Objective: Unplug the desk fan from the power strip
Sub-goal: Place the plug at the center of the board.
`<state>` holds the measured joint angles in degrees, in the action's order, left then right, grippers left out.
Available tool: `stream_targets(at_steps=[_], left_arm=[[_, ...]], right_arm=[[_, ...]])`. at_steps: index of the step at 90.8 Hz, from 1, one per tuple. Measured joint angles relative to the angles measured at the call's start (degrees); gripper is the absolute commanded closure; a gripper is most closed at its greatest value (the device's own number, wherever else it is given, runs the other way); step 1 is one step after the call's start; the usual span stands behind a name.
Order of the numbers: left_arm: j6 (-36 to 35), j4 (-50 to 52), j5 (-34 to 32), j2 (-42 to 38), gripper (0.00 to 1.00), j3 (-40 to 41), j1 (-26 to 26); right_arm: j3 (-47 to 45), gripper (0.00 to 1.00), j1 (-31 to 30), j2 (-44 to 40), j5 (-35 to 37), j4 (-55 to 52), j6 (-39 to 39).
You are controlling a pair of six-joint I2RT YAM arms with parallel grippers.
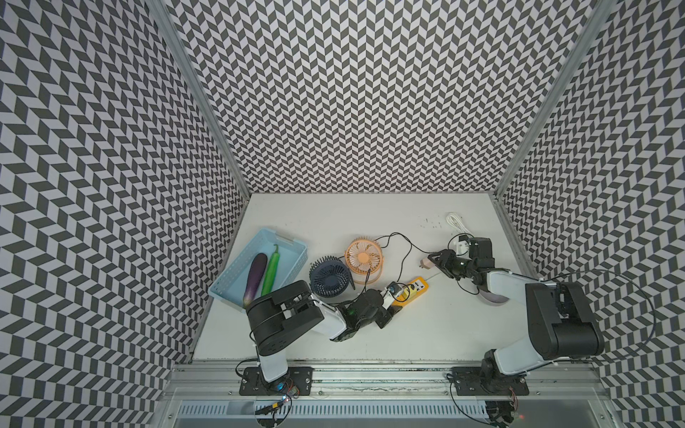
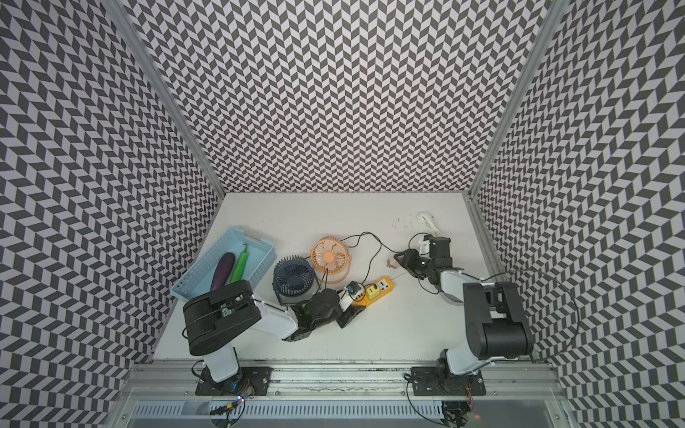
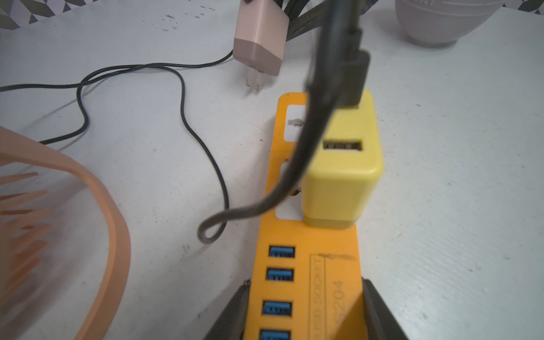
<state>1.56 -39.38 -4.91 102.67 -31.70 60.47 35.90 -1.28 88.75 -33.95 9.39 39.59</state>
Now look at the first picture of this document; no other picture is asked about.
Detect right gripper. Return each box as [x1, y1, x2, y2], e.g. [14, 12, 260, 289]
[427, 248, 476, 279]

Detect pink USB charger plug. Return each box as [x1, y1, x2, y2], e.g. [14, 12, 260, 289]
[419, 258, 435, 269]

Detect orange power strip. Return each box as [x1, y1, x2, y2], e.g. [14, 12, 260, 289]
[392, 276, 429, 307]

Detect black fan cable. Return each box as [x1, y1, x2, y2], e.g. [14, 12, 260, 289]
[374, 232, 433, 258]

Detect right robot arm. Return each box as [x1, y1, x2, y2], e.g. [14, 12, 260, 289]
[427, 237, 605, 394]

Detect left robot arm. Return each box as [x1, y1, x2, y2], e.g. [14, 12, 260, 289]
[246, 281, 407, 383]

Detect dark blue desk fan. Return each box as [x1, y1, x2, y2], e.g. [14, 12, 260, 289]
[309, 256, 356, 298]

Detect orange desk fan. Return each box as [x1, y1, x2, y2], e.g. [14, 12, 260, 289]
[344, 237, 385, 286]

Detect green cucumber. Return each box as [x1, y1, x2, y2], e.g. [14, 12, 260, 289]
[260, 244, 280, 296]

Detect purple eggplant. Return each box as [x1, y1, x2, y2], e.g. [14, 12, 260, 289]
[243, 253, 269, 308]

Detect light blue plastic basket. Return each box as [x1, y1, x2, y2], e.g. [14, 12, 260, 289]
[209, 228, 308, 311]

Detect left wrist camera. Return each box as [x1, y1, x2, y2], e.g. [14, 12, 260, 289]
[382, 282, 406, 310]

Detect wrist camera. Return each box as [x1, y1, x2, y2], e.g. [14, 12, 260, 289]
[454, 236, 472, 257]
[382, 282, 406, 310]

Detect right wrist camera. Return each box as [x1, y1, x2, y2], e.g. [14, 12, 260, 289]
[454, 236, 472, 257]

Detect dark blue fan cable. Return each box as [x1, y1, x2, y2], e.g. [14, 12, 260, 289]
[352, 266, 376, 295]

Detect white power strip cord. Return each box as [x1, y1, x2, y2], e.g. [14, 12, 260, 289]
[425, 212, 475, 280]

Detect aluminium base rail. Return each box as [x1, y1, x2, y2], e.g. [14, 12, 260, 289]
[150, 361, 622, 427]

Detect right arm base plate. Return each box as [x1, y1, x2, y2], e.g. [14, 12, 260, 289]
[451, 367, 530, 397]

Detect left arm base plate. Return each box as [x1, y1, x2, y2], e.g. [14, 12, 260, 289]
[239, 367, 314, 398]

